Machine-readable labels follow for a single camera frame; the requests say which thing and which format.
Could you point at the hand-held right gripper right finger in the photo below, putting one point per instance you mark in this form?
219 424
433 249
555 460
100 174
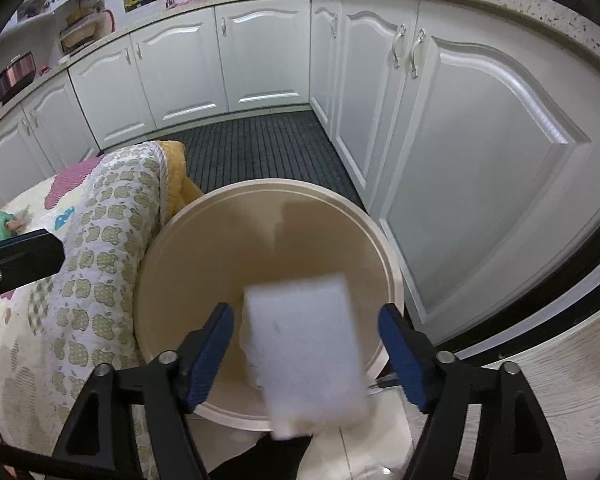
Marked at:
400 355

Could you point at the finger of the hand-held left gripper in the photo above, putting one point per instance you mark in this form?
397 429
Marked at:
20 259

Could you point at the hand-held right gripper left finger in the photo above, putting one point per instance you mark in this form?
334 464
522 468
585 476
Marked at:
210 355

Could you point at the white sponge block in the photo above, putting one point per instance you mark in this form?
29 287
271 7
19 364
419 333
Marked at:
305 350

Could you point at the beige plastic bucket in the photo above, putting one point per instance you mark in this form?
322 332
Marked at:
205 260

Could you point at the apple print patchwork blanket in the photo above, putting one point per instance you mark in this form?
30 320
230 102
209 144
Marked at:
95 260

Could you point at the copper pink rice cooker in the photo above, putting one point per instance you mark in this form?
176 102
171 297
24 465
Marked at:
12 77

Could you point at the white kitchen base cabinets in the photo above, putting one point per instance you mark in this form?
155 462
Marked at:
470 160

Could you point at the dish rack with pots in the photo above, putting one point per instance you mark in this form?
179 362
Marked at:
82 31

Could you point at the pink dishcloth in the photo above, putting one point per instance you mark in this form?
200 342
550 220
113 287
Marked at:
187 2

